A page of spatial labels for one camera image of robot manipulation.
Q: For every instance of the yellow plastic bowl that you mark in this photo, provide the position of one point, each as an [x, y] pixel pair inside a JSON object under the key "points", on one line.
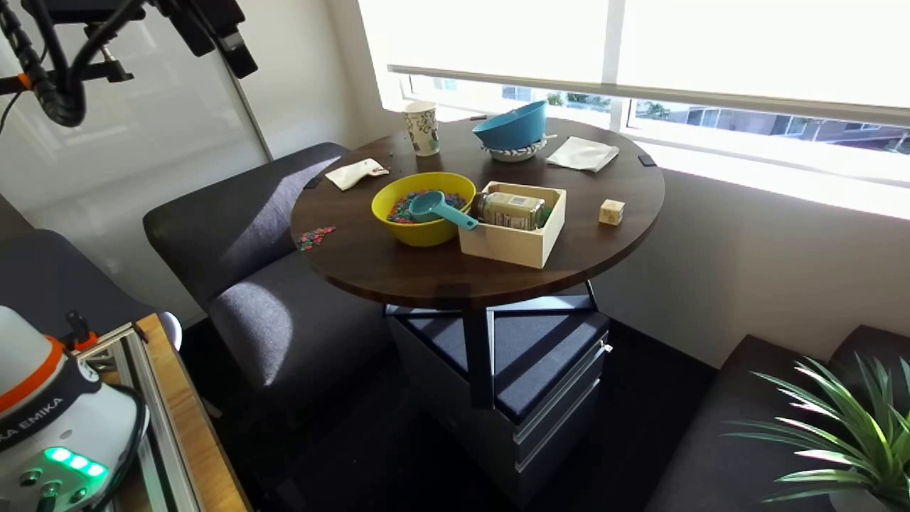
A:
{"points": [[390, 204]]}

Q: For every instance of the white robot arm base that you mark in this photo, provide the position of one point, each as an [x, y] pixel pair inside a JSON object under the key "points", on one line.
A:
{"points": [[67, 435]]}

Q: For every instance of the blue tilted bowl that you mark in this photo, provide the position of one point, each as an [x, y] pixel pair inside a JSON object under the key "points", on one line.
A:
{"points": [[517, 133]]}

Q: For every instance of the round dark wooden table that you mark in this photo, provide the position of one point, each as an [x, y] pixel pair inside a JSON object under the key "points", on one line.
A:
{"points": [[366, 258]]}

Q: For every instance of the teal plastic scoop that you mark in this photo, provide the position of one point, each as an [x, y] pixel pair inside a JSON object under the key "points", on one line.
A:
{"points": [[434, 204]]}

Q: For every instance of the light wooden box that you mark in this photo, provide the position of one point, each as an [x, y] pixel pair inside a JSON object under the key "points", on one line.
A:
{"points": [[517, 244]]}

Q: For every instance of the green box in crate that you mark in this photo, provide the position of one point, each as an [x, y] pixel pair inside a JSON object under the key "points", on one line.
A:
{"points": [[509, 209]]}

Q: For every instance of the patterned paper cup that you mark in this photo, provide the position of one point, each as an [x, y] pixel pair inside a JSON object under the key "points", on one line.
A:
{"points": [[421, 128]]}

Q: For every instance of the white paper packet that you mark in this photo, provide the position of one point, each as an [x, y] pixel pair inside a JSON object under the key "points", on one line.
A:
{"points": [[350, 173]]}

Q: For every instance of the dark cabinet under table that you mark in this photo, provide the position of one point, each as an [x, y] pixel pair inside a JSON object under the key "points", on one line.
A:
{"points": [[548, 376]]}

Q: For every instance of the small pink candy piece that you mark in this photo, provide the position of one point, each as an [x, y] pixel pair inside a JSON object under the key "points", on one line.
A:
{"points": [[313, 236]]}

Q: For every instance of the white folded napkin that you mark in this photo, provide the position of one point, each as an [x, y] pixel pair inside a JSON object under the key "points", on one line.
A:
{"points": [[583, 155]]}

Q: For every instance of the small wooden cube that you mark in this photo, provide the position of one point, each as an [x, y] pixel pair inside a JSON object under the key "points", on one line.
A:
{"points": [[613, 211]]}

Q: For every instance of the dark grey armchair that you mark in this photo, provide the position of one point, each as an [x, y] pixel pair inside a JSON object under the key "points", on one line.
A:
{"points": [[298, 338]]}

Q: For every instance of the dark couch at right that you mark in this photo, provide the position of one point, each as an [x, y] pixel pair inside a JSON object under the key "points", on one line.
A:
{"points": [[721, 472]]}

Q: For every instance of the green potted plant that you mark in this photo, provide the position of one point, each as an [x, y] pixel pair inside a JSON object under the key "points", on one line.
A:
{"points": [[851, 440]]}

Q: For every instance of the black camera rig arm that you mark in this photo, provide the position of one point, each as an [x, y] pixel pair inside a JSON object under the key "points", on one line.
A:
{"points": [[77, 31]]}

